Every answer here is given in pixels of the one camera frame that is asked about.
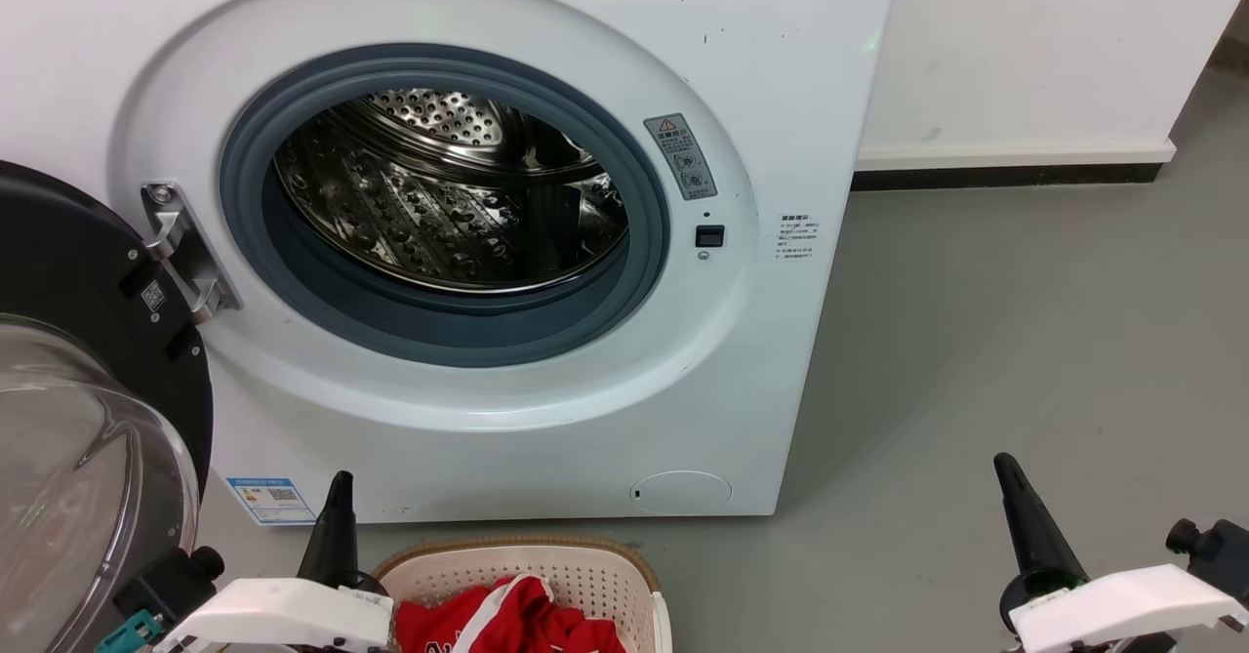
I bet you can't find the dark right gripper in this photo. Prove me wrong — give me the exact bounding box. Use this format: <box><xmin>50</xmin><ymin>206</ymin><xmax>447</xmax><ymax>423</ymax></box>
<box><xmin>992</xmin><ymin>452</ymin><xmax>1094</xmax><ymax>635</ymax></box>

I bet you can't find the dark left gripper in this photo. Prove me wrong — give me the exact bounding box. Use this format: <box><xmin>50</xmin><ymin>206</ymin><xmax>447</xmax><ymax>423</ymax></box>
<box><xmin>295</xmin><ymin>470</ymin><xmax>391</xmax><ymax>601</ymax></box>

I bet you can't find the red and white garment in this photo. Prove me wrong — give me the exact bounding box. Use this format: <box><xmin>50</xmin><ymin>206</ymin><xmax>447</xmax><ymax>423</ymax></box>
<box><xmin>393</xmin><ymin>575</ymin><xmax>627</xmax><ymax>653</ymax></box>

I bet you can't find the cream perforated laundry basket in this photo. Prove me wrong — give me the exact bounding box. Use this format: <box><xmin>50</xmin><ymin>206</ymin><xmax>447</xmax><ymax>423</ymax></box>
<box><xmin>371</xmin><ymin>536</ymin><xmax>675</xmax><ymax>653</ymax></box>

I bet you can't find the silver metal door hinge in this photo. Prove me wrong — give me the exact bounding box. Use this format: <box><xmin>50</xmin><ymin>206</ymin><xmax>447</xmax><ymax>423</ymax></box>
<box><xmin>141</xmin><ymin>182</ymin><xmax>243</xmax><ymax>326</ymax></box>

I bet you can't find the stainless steel washing machine drum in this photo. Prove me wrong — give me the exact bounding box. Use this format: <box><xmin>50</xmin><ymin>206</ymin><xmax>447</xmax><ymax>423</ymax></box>
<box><xmin>273</xmin><ymin>89</ymin><xmax>630</xmax><ymax>296</ymax></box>

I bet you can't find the black round glass washer door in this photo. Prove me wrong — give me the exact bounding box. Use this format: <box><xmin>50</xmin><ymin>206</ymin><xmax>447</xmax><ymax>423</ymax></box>
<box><xmin>0</xmin><ymin>160</ymin><xmax>215</xmax><ymax>653</ymax></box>

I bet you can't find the blue energy label sticker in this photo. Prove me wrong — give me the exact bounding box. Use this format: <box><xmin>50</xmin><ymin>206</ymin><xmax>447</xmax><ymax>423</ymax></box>
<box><xmin>226</xmin><ymin>477</ymin><xmax>318</xmax><ymax>527</ymax></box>

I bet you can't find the grey rubber door gasket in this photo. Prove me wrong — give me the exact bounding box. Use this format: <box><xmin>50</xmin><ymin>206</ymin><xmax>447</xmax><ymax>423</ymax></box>
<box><xmin>219</xmin><ymin>43</ymin><xmax>672</xmax><ymax>369</ymax></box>

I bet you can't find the round drain filter cover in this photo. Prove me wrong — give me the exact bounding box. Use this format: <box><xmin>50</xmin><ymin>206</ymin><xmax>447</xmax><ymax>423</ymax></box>
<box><xmin>629</xmin><ymin>470</ymin><xmax>734</xmax><ymax>515</ymax></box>

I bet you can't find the black and white baseboard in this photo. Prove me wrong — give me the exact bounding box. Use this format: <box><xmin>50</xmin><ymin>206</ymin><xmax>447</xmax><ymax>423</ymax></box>
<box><xmin>852</xmin><ymin>141</ymin><xmax>1177</xmax><ymax>192</ymax></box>

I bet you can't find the small printed text label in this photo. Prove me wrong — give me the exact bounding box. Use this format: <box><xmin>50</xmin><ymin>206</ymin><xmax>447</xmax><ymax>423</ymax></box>
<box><xmin>776</xmin><ymin>213</ymin><xmax>822</xmax><ymax>263</ymax></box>

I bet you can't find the white front-load washing machine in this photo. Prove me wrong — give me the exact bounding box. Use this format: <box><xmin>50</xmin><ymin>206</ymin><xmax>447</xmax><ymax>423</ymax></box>
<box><xmin>0</xmin><ymin>0</ymin><xmax>901</xmax><ymax>526</ymax></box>

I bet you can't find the grey warning sticker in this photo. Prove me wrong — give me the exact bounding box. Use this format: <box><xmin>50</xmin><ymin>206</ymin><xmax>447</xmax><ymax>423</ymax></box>
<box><xmin>643</xmin><ymin>113</ymin><xmax>719</xmax><ymax>202</ymax></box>

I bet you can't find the teal cable connector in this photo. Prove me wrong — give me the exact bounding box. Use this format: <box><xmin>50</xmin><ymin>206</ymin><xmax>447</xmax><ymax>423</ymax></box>
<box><xmin>96</xmin><ymin>609</ymin><xmax>165</xmax><ymax>653</ymax></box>

